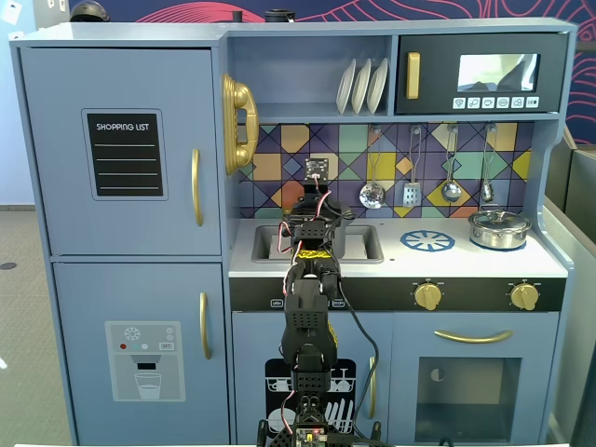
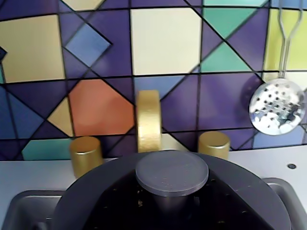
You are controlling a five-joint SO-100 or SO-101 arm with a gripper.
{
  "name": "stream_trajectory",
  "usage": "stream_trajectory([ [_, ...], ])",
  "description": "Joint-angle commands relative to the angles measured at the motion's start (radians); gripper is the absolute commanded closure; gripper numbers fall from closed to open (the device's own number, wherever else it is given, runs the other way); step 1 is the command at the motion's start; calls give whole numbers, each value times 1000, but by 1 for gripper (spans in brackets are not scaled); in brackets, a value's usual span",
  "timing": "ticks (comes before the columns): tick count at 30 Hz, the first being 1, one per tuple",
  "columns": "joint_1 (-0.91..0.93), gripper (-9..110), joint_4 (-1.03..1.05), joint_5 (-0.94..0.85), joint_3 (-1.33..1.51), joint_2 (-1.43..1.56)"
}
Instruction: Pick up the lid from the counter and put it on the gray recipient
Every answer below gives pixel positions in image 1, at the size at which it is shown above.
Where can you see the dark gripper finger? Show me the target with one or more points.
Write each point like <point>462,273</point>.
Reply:
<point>342,210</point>

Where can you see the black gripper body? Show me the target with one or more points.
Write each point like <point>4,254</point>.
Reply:
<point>311,206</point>

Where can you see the steel pot lid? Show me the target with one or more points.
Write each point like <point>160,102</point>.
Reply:
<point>499,218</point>

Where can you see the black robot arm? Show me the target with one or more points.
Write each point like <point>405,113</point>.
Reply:
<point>305,316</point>

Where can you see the steel skimmer spoon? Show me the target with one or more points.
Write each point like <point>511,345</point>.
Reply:
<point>372,193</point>

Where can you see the gray toy sink basin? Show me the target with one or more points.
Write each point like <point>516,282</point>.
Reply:
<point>363,242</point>

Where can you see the steel slotted spatula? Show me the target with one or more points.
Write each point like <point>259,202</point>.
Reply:
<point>412,193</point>

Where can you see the steel ladle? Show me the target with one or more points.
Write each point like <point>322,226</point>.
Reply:
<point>451,188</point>

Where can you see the gold toy telephone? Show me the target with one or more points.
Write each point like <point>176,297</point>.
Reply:
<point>238,123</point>

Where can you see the gold stove knob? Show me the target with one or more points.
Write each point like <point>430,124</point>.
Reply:
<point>524,296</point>
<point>428,295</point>

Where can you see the gray toy plate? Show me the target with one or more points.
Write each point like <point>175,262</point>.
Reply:
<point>361,86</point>
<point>345,86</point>
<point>377,86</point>

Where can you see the blue toy kitchen unit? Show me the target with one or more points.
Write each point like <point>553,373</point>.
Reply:
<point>302,79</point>

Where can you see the blue dishwasher door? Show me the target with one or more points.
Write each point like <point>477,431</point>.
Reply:
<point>251,340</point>

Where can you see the blue oven door with window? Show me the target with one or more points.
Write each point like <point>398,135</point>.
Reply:
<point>410,340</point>

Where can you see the small steel spoon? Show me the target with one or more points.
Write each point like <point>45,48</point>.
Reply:
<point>487,188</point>

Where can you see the steel pot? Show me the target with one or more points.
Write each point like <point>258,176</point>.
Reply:
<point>498,237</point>

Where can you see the black microwave door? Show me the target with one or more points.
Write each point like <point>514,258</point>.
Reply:
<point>437,60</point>

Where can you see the black shopping list chalkboard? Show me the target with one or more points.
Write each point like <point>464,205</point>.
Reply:
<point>125,154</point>

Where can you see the black round object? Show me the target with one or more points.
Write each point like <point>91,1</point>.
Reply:
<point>279,15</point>

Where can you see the robot controller circuit board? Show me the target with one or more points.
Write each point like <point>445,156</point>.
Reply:
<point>309,435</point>

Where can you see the gray partition cabinet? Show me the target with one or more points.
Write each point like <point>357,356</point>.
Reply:
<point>577,233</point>

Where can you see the blue freezer door with dispenser print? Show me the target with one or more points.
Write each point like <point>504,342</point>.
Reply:
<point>79,302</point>

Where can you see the blue fridge door with chalkboard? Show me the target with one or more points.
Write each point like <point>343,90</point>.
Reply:
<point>60,153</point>

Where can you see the black helmet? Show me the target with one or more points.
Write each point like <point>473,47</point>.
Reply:
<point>88,10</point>

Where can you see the round floor outlet cover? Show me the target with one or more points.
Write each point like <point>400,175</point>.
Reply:
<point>7,266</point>

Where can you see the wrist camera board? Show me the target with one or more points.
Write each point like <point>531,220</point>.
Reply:
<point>316,168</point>

